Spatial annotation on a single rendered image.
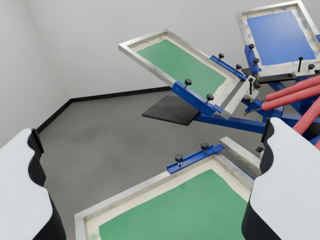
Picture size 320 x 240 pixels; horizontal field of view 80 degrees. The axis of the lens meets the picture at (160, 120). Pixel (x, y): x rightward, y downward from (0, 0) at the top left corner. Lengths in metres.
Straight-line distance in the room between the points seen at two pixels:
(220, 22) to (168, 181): 3.68
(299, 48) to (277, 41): 0.18
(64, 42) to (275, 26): 4.04
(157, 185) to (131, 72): 3.75
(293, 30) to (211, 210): 1.78
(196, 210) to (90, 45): 4.22
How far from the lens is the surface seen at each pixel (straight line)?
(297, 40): 2.15
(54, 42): 5.07
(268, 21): 2.29
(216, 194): 0.98
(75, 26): 4.76
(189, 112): 1.60
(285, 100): 1.29
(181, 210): 0.94
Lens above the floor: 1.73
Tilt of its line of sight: 30 degrees down
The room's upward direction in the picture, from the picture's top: 11 degrees counter-clockwise
